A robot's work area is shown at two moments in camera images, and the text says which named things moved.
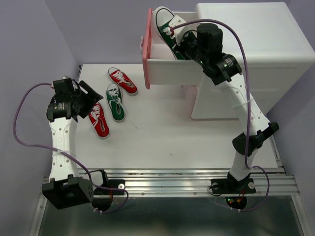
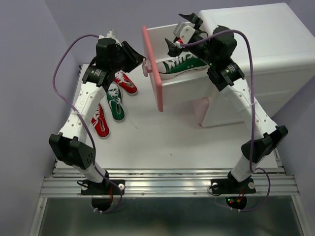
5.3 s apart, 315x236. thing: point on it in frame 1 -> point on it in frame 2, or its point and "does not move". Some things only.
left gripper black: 92,97 -> 135,58
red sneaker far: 127,84 does not move
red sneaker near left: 98,118 does not move
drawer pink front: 145,46 -> 150,66
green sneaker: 114,94 does not move
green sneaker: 163,16 -> 187,63
